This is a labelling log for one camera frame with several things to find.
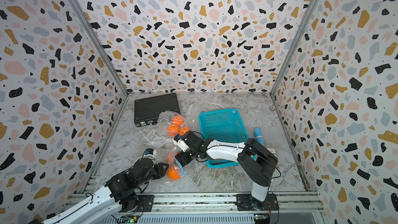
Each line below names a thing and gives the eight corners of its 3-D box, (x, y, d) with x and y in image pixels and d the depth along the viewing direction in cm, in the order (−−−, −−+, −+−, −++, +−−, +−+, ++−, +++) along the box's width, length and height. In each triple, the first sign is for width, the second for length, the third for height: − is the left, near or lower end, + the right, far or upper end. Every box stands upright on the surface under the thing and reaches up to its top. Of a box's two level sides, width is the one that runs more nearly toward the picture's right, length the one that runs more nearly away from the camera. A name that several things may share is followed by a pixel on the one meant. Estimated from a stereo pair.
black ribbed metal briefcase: (138, 129, 103) (134, 124, 97) (137, 105, 116) (134, 99, 111) (182, 119, 109) (180, 112, 104) (176, 97, 122) (175, 91, 117)
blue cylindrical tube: (256, 145, 97) (258, 142, 94) (253, 130, 104) (254, 127, 101) (263, 145, 97) (264, 142, 94) (259, 130, 104) (260, 127, 101)
